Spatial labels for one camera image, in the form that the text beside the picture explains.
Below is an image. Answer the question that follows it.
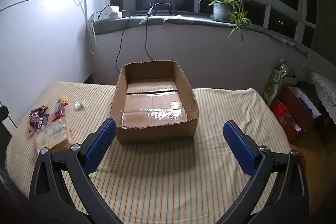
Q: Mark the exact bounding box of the brown chocolate bar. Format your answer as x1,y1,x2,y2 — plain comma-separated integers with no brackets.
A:
28,114,50,133
29,106,48,117

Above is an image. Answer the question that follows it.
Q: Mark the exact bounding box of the green snack bag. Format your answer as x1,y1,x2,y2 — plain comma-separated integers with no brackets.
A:
264,59,295,106

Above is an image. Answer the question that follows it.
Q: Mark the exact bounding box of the potted spider plant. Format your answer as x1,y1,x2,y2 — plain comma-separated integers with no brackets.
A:
198,0,254,42

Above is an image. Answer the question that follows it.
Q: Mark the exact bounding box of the striped cream blanket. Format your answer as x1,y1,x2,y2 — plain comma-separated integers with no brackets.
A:
5,81,300,224

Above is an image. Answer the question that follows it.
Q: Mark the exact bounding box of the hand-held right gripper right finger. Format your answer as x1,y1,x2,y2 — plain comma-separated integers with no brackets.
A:
218,120,310,224

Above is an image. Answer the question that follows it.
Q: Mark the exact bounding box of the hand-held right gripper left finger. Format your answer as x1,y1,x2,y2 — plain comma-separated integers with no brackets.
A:
28,118,124,224

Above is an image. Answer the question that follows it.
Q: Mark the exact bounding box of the black cable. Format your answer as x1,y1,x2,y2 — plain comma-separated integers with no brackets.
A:
144,3,168,61
115,16,132,73

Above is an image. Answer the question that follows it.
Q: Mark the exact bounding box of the white cord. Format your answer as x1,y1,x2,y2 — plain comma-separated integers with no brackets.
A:
63,0,97,54

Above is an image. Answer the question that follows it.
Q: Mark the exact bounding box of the cardboard box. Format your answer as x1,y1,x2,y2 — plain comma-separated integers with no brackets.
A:
110,60,198,145

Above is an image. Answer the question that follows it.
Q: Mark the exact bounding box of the red box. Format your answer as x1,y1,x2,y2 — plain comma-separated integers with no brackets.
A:
270,86,322,143

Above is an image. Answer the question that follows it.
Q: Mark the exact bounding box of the white lace cloth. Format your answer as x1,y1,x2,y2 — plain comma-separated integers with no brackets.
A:
303,64,336,125

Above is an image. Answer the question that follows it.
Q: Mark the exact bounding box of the large clear cracker packet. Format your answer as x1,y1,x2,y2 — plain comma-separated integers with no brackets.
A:
35,119,75,152

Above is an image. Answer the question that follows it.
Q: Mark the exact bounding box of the clear red snack packet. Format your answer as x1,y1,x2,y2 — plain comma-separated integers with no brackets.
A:
51,98,69,123

